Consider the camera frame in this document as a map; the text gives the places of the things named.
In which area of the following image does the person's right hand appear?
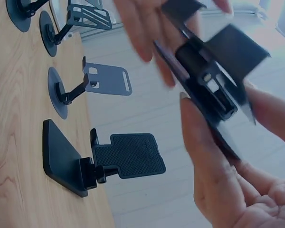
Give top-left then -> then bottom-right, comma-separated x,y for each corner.
179,83 -> 285,228

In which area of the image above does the person's left hand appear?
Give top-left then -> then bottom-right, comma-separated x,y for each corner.
114,0 -> 234,89

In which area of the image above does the black folding phone stand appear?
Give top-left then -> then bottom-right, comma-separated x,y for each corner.
152,0 -> 272,162

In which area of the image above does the black stand with slotted plate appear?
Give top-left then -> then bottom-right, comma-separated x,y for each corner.
39,3 -> 114,58

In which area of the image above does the black stand with plain plate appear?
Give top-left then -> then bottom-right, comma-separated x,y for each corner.
47,56 -> 133,120

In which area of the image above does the black round-base phone stand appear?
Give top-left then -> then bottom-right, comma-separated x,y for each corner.
6,0 -> 39,33

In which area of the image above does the black square-base phone stand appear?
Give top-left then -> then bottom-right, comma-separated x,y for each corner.
42,118 -> 167,199

